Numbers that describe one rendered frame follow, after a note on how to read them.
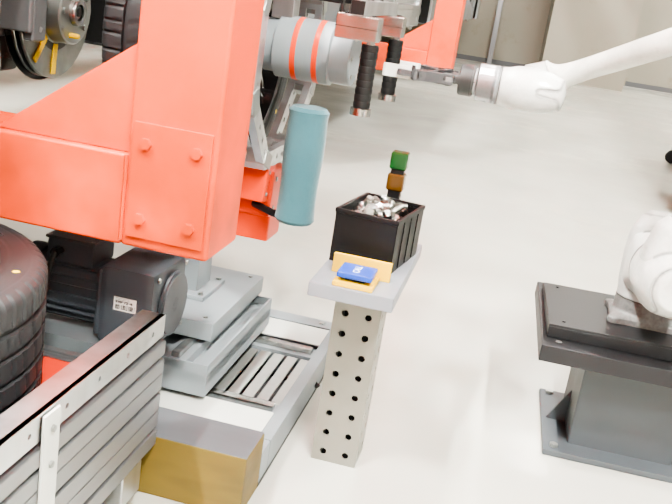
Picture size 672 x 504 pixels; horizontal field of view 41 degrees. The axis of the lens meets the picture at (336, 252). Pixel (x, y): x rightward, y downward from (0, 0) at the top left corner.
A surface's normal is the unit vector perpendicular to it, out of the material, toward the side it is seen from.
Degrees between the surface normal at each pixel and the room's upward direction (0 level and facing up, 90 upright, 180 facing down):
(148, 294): 90
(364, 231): 90
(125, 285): 90
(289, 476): 0
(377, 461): 0
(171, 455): 90
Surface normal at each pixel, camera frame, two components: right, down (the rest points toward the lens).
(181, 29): -0.22, 0.25
